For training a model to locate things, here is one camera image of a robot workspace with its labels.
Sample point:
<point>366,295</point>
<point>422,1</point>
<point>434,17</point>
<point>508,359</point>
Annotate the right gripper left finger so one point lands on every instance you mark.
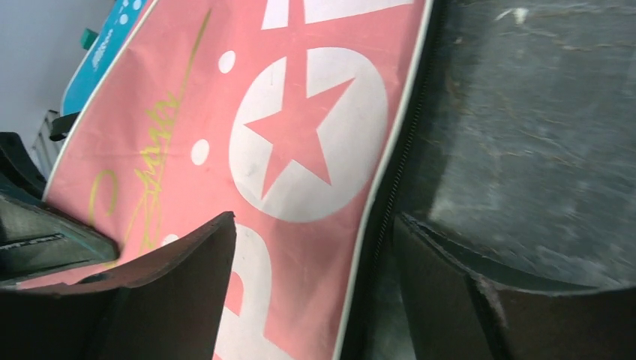
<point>166,304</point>

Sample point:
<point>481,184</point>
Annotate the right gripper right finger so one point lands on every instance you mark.
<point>462,305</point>

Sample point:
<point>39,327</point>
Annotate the blue racket cover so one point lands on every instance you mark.
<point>102,51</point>

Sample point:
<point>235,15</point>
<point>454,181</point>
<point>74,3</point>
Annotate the pink racket cover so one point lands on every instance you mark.
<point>285,113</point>

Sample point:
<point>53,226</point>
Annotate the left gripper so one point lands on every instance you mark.
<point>38,239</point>

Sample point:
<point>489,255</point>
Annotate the teal clip on rail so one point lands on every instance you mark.
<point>88,38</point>

